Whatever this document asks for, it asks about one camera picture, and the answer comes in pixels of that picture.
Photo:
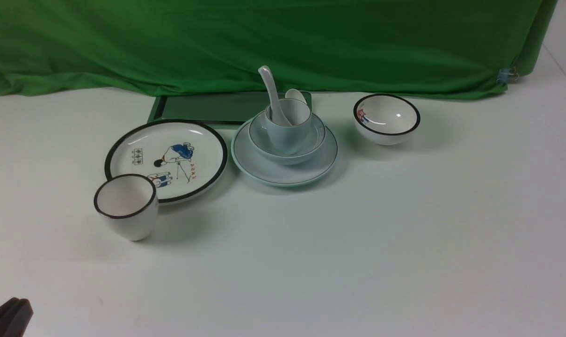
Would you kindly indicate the white ceramic spoon front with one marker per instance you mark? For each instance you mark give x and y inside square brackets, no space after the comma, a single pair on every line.
[277,114]

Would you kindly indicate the white plate with cartoon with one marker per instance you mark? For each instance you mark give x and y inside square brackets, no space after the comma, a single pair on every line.
[183,159]

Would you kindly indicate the blue binder clip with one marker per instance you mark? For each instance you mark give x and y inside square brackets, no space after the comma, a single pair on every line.
[507,75]

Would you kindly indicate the dark green rectangular tray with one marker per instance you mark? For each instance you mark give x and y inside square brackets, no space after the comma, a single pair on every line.
[213,109]

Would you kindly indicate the pale blue plate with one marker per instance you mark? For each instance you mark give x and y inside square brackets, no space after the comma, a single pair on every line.
[251,163]

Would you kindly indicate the pale blue bowl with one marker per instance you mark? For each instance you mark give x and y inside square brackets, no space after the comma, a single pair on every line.
[263,145]

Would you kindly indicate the white ceramic spoon back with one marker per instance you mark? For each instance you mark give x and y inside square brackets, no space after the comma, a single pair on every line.
[296,95]

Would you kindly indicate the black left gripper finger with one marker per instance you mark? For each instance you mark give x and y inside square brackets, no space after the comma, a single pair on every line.
[15,315]

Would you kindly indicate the pale blue cup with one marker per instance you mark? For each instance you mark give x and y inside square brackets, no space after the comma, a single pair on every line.
[288,138]

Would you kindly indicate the green backdrop cloth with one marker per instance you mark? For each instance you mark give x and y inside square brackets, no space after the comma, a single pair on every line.
[441,49]

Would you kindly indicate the white cup black rim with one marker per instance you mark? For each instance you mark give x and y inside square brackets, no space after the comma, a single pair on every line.
[129,205]

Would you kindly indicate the white bowl black rim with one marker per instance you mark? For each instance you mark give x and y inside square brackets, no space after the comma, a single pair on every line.
[385,119]

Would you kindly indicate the white ceramic spoon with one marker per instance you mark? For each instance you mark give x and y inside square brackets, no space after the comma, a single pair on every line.
[296,95]
[277,114]

